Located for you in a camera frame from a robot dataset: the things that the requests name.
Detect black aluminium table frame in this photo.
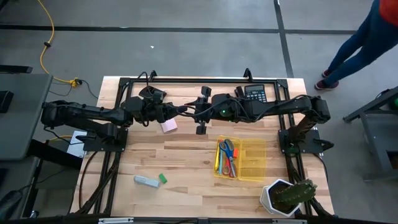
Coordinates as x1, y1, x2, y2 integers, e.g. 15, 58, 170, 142
70, 76, 335, 218

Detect blue-handled scissors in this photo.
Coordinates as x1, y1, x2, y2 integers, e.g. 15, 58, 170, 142
218, 138, 238, 179

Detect yellow transparent plastic box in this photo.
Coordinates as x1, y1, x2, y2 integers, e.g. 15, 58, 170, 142
213, 135, 267, 183

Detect person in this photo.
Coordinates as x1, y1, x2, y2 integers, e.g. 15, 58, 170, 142
314, 0, 398, 91

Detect dark metal desk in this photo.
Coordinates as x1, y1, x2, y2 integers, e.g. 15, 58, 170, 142
343, 85, 398, 183

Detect white paper sheet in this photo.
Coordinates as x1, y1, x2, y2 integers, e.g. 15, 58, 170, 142
67, 130, 86, 158

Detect desk with black legs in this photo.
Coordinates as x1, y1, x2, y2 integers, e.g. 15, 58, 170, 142
0, 64, 53, 161

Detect light blue eraser block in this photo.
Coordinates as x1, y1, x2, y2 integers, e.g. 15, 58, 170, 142
134, 175, 161, 189

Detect black calculator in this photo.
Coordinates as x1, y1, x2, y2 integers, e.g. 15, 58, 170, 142
244, 83, 268, 103

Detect black hole punch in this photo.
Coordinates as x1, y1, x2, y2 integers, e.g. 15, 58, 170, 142
138, 85, 167, 103

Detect yellow floor cable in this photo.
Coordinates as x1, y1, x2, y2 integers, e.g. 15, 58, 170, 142
36, 0, 82, 88

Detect pink sticky note pad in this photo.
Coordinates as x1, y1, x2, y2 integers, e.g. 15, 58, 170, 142
160, 118, 178, 134

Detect green cactus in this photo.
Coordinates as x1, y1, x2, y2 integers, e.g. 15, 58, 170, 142
273, 179, 318, 206

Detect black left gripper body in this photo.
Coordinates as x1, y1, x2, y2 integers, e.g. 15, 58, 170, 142
145, 101, 175, 123

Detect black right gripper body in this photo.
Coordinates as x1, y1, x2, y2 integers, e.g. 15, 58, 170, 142
196, 86, 219, 136

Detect white hexagonal pot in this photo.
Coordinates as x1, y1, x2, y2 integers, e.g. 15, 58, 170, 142
259, 178, 304, 218

